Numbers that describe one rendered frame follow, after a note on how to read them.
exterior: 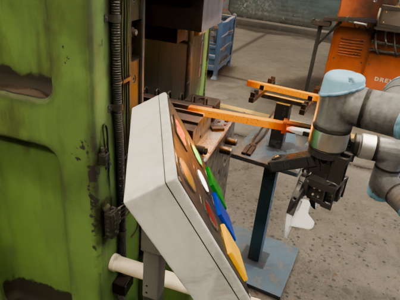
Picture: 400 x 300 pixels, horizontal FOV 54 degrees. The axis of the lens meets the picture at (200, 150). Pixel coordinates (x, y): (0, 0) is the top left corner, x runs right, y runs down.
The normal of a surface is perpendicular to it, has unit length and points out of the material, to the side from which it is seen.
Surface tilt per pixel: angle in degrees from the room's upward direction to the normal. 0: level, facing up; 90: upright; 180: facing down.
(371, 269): 0
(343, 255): 0
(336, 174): 90
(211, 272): 90
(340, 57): 90
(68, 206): 90
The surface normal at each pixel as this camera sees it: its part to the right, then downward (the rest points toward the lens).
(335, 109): -0.51, 0.36
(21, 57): -0.31, 0.40
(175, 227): 0.12, 0.47
